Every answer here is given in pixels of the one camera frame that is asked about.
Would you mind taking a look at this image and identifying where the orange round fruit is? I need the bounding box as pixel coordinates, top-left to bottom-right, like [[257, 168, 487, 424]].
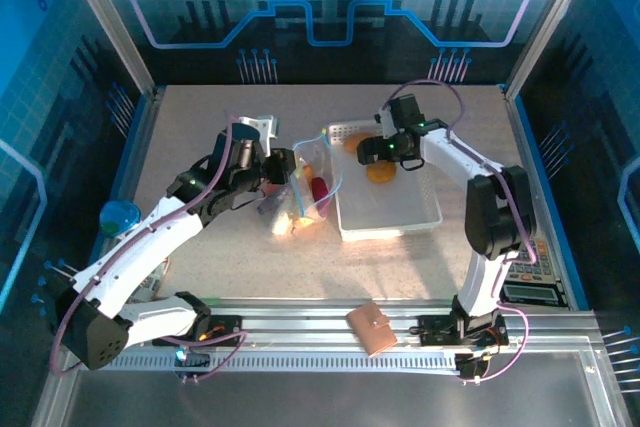
[[365, 161, 398, 185]]

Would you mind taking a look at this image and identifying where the clear zip-top bag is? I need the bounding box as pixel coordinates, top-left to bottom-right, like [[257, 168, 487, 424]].
[[257, 128, 346, 241]]

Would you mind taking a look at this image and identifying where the dark red sweet potato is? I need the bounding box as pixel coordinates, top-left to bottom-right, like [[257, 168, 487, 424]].
[[310, 175, 332, 219]]

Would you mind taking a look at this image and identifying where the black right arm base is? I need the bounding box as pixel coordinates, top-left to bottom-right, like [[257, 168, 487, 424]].
[[418, 314, 509, 349]]

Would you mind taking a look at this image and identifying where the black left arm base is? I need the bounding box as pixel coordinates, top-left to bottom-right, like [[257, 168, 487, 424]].
[[152, 314, 244, 348]]

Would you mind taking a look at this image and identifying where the white perforated plastic basket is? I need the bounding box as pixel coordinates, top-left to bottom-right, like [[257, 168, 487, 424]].
[[327, 118, 444, 242]]

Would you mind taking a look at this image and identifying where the blue green ball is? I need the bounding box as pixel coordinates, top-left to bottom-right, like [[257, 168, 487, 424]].
[[98, 200, 139, 238]]

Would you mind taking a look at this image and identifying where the brown leather wallet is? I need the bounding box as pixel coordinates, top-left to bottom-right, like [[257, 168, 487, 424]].
[[345, 302, 399, 359]]

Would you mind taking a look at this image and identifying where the grey calculator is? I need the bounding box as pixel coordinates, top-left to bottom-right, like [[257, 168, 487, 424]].
[[499, 236, 570, 307]]

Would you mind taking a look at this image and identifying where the black connector box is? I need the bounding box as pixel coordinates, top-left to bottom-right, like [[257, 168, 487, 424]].
[[457, 352, 489, 382], [174, 346, 211, 381]]

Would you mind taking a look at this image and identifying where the grey metal panel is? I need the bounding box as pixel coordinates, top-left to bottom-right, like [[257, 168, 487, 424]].
[[32, 346, 634, 427]]

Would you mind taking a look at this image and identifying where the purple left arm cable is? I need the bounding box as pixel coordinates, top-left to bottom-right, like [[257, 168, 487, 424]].
[[49, 111, 250, 384]]

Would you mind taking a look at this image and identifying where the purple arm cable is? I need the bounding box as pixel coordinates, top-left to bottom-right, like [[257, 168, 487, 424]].
[[49, 111, 250, 384], [382, 78, 539, 382]]

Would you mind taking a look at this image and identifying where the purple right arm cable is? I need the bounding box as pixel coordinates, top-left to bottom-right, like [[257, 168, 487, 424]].
[[382, 78, 539, 382]]

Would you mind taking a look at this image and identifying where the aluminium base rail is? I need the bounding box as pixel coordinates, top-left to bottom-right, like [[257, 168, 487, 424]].
[[62, 296, 609, 376]]

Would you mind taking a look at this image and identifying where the aluminium frame post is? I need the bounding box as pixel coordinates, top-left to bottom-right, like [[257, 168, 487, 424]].
[[502, 0, 604, 98], [55, 0, 160, 98]]

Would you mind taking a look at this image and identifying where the white slotted cable duct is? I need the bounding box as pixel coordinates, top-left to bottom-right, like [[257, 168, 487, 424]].
[[79, 352, 461, 374]]

